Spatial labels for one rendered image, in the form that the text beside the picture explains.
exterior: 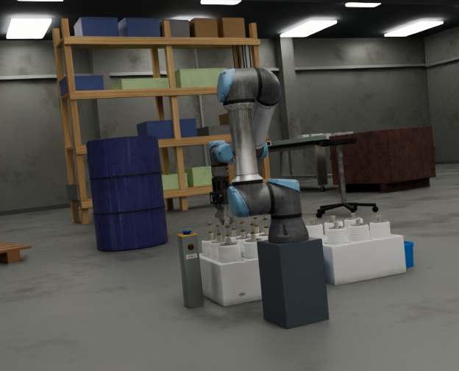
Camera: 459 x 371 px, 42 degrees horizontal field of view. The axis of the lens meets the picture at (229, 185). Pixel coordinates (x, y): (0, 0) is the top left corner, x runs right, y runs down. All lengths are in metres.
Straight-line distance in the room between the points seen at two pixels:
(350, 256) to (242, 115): 0.98
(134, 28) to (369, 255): 5.78
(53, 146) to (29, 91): 1.11
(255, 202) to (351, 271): 0.85
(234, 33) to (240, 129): 6.62
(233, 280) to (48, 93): 9.70
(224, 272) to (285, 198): 0.54
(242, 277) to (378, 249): 0.69
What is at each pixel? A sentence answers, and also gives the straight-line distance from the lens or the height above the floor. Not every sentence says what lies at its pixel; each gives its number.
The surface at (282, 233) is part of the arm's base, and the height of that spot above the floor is 0.33.
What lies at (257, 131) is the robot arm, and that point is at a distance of 2.40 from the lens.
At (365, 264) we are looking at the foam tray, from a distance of 2.89.
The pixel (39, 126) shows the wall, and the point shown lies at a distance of 11.91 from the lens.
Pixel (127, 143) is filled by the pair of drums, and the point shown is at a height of 0.81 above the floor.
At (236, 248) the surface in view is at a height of 0.23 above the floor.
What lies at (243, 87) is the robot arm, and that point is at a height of 0.87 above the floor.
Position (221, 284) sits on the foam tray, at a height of 0.10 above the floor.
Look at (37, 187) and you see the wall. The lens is 11.85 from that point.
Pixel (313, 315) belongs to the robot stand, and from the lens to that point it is 2.25.
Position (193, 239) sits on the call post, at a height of 0.29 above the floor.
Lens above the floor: 0.62
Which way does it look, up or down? 2 degrees down
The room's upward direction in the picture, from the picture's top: 6 degrees counter-clockwise
